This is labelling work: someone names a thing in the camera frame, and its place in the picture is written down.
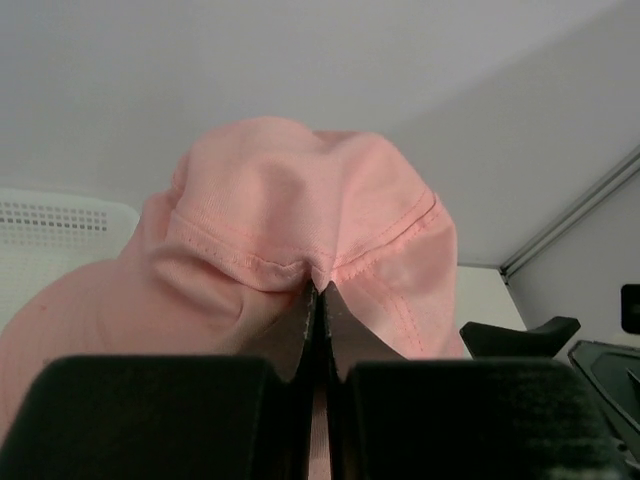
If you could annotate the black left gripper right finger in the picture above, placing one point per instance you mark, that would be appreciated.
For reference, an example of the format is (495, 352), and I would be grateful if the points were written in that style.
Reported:
(392, 418)

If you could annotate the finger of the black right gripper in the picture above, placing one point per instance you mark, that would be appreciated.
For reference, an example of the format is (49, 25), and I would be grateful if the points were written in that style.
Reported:
(545, 341)

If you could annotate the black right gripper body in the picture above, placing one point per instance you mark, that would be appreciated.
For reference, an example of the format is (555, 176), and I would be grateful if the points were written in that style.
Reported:
(612, 373)

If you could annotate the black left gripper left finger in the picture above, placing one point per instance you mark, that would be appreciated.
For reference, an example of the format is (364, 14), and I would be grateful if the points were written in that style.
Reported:
(242, 416)

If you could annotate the pink hat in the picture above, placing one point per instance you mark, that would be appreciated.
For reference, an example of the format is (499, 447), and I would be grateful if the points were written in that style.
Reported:
(256, 212)

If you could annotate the white plastic basket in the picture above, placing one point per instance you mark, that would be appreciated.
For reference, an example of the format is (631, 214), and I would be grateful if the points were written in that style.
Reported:
(45, 235)

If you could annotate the aluminium frame post right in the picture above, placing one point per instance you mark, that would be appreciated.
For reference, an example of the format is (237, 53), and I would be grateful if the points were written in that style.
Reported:
(604, 188)

